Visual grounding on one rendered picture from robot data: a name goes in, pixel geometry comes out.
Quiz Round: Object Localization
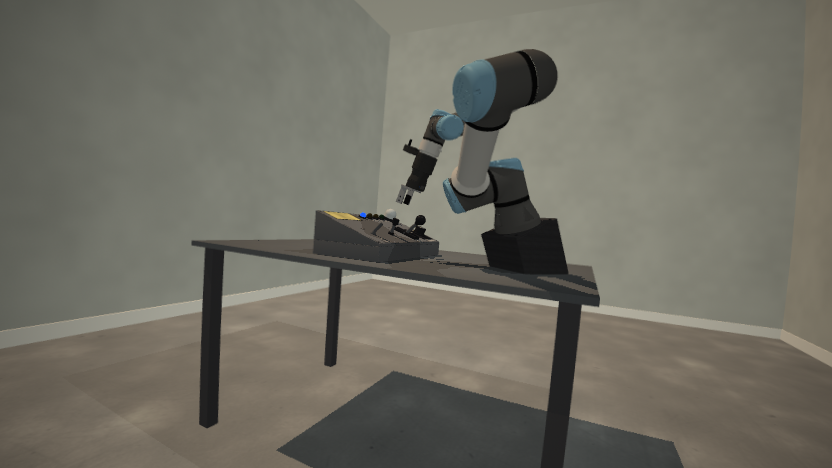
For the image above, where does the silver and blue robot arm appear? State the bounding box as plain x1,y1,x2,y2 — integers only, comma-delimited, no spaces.
423,49,558,234

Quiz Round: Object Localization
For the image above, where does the grey control panel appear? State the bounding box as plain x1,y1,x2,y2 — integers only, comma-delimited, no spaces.
313,209,439,262

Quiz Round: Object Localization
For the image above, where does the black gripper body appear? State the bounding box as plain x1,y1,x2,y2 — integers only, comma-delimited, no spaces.
403,139,442,192

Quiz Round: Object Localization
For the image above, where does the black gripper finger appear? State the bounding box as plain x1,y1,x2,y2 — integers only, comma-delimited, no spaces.
396,184,414,204
403,190,421,205

